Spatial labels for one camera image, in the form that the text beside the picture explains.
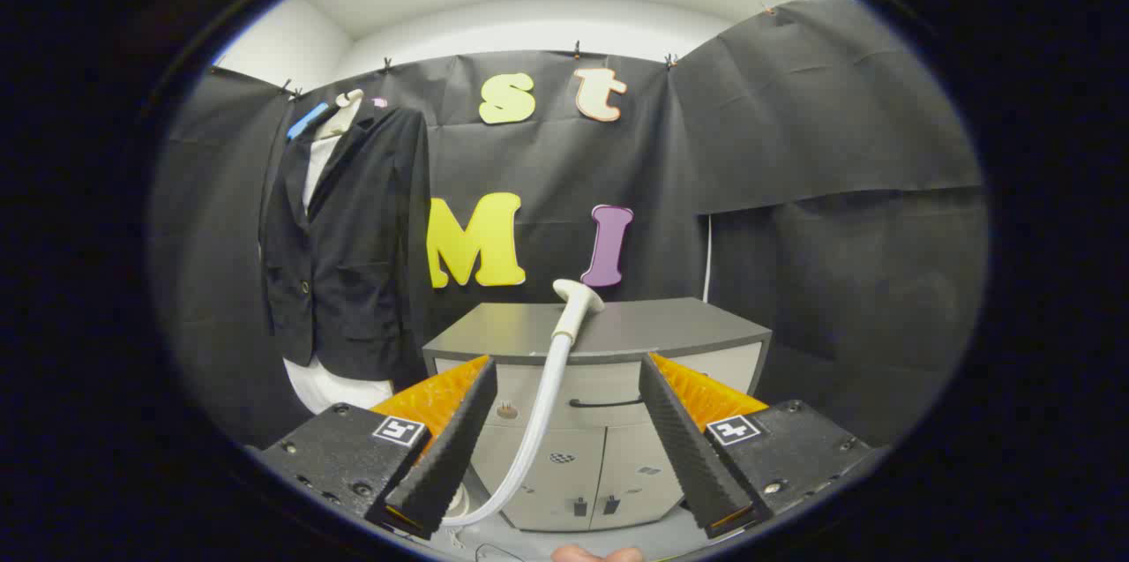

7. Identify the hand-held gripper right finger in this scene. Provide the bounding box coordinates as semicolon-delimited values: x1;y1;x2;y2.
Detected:
639;353;874;539

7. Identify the grey cabinet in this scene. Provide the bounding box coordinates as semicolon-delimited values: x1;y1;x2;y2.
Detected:
423;297;773;532

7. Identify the white garment steamer with hose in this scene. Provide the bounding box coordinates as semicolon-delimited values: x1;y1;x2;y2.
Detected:
438;278;606;529

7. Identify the black backdrop cloth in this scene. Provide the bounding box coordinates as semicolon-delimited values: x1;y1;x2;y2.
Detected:
150;0;989;448

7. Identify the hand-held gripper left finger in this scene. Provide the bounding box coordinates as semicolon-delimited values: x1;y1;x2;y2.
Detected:
256;355;499;541

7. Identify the black suit jacket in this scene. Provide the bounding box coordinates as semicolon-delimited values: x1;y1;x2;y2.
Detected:
260;106;433;382

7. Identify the white clothes hanger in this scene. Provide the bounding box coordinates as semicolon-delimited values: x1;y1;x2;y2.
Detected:
318;88;364;139

